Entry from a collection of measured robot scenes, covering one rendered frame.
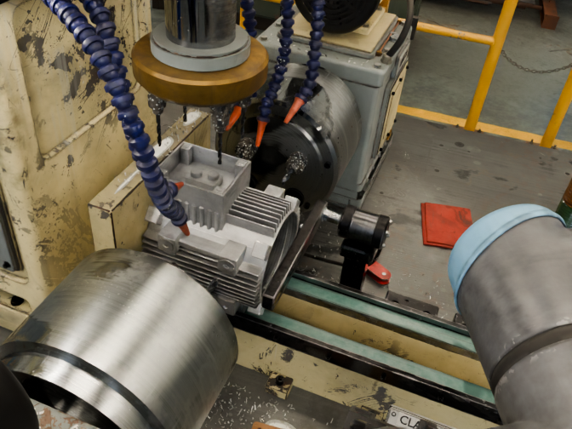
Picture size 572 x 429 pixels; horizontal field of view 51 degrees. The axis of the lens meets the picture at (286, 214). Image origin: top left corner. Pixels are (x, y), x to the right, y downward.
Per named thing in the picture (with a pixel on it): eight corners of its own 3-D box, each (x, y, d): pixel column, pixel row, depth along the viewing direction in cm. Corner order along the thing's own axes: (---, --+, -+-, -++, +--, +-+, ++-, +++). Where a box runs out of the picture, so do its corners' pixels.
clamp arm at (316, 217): (312, 209, 109) (256, 306, 90) (314, 197, 107) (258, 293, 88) (330, 215, 108) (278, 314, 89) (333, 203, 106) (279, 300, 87)
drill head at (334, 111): (193, 218, 118) (191, 105, 102) (272, 122, 148) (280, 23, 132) (313, 257, 112) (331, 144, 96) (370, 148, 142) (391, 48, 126)
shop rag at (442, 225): (477, 253, 134) (477, 249, 133) (422, 244, 135) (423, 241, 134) (470, 211, 146) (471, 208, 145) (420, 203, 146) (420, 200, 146)
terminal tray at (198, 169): (151, 211, 94) (149, 174, 89) (185, 175, 101) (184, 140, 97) (221, 235, 91) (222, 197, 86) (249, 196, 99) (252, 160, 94)
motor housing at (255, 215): (144, 296, 100) (135, 208, 88) (197, 229, 114) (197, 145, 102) (253, 337, 96) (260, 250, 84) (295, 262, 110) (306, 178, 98)
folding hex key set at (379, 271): (351, 263, 128) (353, 257, 127) (362, 257, 130) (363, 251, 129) (382, 288, 123) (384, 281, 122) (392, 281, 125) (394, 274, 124)
